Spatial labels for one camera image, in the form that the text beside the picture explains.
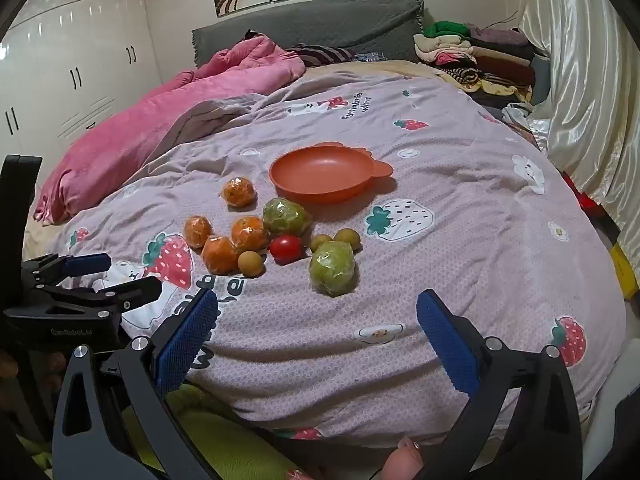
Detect red object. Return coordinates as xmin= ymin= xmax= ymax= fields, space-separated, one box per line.
xmin=564 ymin=172 xmax=601 ymax=217

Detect pink blanket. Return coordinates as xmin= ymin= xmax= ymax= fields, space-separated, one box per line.
xmin=32 ymin=35 xmax=307 ymax=226

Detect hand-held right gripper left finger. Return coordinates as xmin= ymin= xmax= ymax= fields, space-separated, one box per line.
xmin=51 ymin=289 xmax=221 ymax=480

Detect red tomato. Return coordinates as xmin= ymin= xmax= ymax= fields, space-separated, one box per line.
xmin=269 ymin=234 xmax=304 ymax=266

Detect beige bed sheet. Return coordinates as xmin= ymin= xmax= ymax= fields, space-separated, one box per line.
xmin=300 ymin=59 xmax=451 ymax=82

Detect grey headboard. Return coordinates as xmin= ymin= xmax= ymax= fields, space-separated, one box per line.
xmin=191 ymin=0 xmax=426 ymax=68

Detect plastic-wrapped orange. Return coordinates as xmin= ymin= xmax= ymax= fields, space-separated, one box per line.
xmin=201 ymin=235 xmax=241 ymax=276
xmin=230 ymin=215 xmax=268 ymax=253
xmin=221 ymin=176 xmax=257 ymax=209
xmin=183 ymin=215 xmax=213 ymax=249

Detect lime green clothing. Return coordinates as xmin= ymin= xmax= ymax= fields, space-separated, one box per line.
xmin=122 ymin=382 xmax=301 ymax=480

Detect plastic-wrapped green fruit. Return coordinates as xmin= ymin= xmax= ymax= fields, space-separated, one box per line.
xmin=262 ymin=197 xmax=311 ymax=236
xmin=308 ymin=241 xmax=358 ymax=297

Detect yellow object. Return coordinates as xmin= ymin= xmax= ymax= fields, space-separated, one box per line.
xmin=607 ymin=242 xmax=640 ymax=302

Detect orange plastic plate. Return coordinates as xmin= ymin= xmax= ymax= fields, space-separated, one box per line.
xmin=269 ymin=142 xmax=395 ymax=205

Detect cream satin curtain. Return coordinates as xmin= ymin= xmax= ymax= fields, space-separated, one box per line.
xmin=517 ymin=0 xmax=640 ymax=241

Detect stack of folded clothes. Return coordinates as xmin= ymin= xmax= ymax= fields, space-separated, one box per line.
xmin=412 ymin=20 xmax=551 ymax=111

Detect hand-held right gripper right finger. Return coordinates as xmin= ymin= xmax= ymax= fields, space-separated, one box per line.
xmin=416 ymin=289 xmax=583 ymax=480

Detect dark striped cloth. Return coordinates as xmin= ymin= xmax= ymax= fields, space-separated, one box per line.
xmin=285 ymin=42 xmax=357 ymax=68

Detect white wardrobe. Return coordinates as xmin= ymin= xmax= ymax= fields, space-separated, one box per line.
xmin=0 ymin=0 xmax=163 ymax=161

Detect person's right hand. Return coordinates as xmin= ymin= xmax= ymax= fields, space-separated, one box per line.
xmin=381 ymin=435 xmax=426 ymax=480

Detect purple strawberry printed quilt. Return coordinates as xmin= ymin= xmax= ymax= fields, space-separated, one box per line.
xmin=22 ymin=74 xmax=628 ymax=441

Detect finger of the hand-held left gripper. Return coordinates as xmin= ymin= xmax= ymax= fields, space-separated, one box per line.
xmin=39 ymin=276 xmax=164 ymax=316
xmin=22 ymin=252 xmax=112 ymax=287

